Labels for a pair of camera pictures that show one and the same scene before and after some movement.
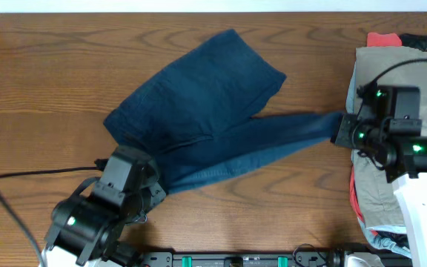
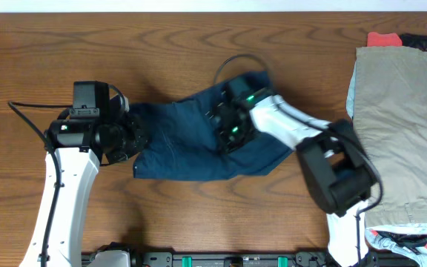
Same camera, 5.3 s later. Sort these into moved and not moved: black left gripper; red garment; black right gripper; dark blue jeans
Moved: black left gripper; black right gripper; dark blue jeans
Not moved: red garment
